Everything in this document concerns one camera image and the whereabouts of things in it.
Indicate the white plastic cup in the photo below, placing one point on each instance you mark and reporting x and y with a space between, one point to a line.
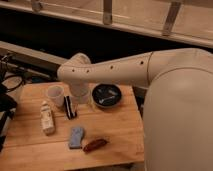
56 94

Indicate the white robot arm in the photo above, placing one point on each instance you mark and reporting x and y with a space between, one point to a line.
178 107

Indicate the metal window bracket middle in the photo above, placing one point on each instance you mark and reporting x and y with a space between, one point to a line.
107 12

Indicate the blue sponge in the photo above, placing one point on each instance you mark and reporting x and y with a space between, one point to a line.
77 134

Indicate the white squeeze bottle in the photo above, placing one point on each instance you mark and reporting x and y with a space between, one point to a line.
47 122

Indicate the black ceramic bowl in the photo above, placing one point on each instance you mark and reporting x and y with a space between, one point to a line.
106 95

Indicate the brown red snack bar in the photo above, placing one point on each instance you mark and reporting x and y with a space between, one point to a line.
94 145

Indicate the metal window bracket right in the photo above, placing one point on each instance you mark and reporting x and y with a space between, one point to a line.
172 14

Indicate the metal window bracket left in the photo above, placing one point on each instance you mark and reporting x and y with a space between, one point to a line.
36 5

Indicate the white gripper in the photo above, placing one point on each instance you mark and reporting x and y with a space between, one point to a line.
80 92

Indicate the metal window bracket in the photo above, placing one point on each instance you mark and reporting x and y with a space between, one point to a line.
107 12
36 5
172 14

